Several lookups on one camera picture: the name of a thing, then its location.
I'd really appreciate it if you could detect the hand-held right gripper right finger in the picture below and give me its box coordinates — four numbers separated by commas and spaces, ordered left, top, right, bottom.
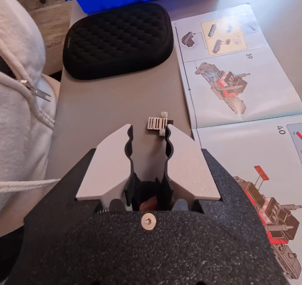
164, 124, 221, 207

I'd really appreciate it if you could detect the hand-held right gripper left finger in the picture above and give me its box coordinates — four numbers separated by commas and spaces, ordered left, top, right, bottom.
75, 124, 134, 208

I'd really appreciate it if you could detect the open lego instruction booklet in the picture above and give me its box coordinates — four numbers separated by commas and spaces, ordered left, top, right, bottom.
170, 3, 302, 281

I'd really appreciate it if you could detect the person's right hand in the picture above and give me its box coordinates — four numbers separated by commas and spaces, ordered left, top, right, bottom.
139, 196, 158, 211

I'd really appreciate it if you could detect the black quilted case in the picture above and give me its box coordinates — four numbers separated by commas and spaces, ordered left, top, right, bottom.
62, 2, 174, 80

